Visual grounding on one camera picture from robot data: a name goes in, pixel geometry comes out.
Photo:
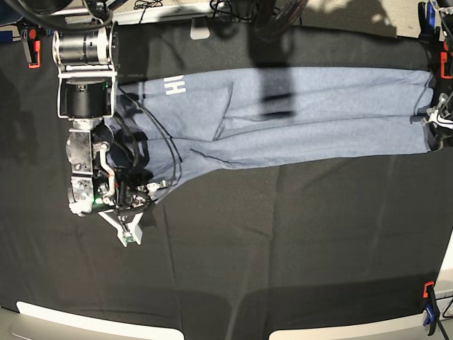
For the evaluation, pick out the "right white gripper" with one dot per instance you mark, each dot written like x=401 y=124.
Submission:
x=127 y=207

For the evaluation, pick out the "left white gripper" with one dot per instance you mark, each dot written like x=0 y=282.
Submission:
x=437 y=134

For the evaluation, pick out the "blue grey t-shirt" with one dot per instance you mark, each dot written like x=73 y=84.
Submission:
x=193 y=124

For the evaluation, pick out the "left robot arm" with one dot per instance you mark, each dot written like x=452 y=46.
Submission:
x=435 y=21

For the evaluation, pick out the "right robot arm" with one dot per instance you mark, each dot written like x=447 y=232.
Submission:
x=101 y=149

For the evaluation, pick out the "red clamp right edge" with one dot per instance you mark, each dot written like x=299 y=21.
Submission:
x=446 y=61

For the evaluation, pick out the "red clamp edge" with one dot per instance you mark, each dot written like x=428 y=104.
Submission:
x=446 y=61
x=32 y=48

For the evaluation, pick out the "blue clamp top right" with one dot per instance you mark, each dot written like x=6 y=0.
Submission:
x=426 y=17

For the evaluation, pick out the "blue clamp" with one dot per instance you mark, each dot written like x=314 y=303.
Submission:
x=431 y=308
x=426 y=17

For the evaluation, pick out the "black table cloth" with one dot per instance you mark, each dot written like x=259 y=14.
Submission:
x=233 y=254

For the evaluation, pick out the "blue clamp bottom right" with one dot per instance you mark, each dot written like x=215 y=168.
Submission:
x=431 y=308

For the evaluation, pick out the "red clamp left edge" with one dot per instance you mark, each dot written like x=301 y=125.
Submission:
x=32 y=48

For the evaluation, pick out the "white bracket top centre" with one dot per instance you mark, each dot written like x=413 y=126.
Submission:
x=199 y=29

